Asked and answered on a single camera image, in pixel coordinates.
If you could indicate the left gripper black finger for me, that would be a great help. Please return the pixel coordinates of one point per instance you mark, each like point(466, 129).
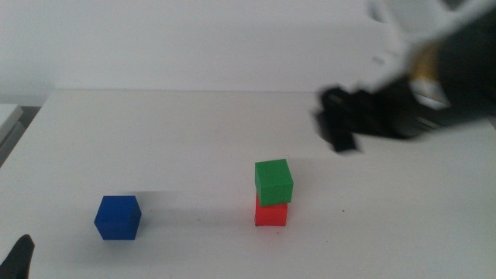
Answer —
point(17, 259)

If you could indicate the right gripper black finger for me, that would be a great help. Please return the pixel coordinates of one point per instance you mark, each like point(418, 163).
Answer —
point(339, 131)
point(341, 100)

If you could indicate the green cube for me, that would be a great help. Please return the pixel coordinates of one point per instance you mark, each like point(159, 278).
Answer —
point(273, 182)

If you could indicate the blue cube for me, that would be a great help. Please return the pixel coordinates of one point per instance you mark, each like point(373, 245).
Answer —
point(116, 217)

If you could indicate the red cube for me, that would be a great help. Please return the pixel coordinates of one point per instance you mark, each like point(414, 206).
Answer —
point(271, 216)

